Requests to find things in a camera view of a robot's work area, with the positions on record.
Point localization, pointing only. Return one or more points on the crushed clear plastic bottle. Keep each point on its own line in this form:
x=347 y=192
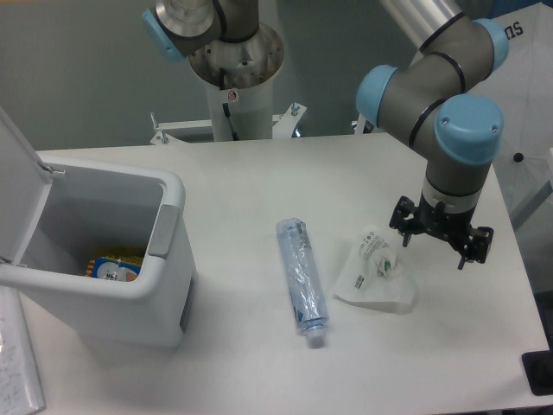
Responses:
x=303 y=280

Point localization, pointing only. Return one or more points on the black device at edge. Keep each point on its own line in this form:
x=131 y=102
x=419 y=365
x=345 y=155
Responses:
x=538 y=370

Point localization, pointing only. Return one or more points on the white Superior umbrella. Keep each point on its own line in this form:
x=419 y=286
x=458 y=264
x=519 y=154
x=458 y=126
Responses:
x=522 y=88

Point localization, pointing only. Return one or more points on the white open trash can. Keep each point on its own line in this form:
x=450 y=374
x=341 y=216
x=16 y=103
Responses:
x=57 y=210

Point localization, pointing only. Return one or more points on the white metal mounting frame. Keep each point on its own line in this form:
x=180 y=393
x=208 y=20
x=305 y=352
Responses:
x=234 y=127

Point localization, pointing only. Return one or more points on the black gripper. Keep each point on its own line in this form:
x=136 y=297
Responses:
x=472 y=243

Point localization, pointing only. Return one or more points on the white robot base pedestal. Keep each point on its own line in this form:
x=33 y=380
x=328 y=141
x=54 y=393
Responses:
x=238 y=77

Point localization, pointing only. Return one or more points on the white plastic wrapper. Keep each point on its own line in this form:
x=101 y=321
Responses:
x=373 y=277

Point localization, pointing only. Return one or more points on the yellow blue snack package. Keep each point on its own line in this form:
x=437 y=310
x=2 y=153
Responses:
x=116 y=263

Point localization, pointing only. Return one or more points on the white whiteboard with writing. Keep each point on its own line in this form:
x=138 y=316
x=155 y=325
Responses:
x=21 y=391

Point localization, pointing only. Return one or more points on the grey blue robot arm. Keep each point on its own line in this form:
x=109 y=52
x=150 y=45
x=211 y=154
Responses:
x=428 y=107

